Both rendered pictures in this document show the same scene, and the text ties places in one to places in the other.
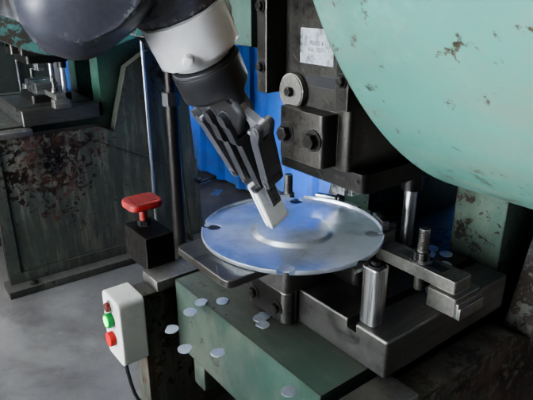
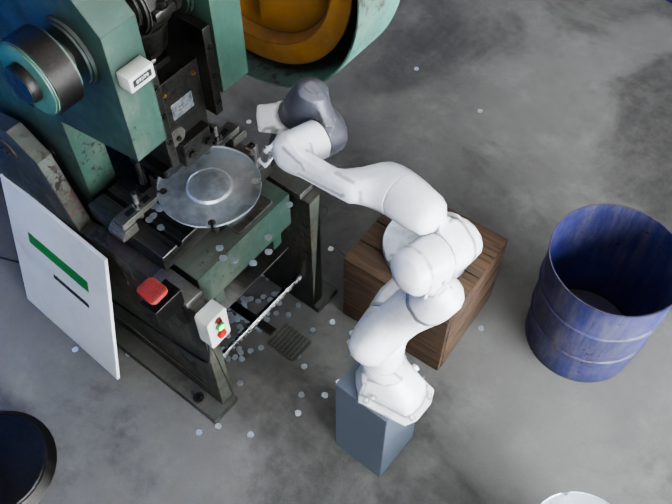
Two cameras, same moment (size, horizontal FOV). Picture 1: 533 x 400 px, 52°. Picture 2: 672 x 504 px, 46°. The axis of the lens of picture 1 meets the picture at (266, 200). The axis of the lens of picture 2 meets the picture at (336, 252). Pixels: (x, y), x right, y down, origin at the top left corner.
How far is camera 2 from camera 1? 2.10 m
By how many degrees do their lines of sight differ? 80
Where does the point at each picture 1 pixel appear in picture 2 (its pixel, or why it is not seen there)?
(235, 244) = (233, 206)
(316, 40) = (181, 103)
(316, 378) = (277, 196)
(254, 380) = (258, 238)
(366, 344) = (264, 171)
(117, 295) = (214, 312)
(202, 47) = not seen: hidden behind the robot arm
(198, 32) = not seen: hidden behind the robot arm
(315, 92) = (186, 124)
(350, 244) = (223, 159)
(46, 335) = not seen: outside the picture
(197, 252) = (245, 221)
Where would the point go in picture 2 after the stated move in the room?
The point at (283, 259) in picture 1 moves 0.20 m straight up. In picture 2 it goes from (245, 183) to (238, 133)
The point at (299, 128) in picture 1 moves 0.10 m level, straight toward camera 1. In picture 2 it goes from (197, 143) to (236, 138)
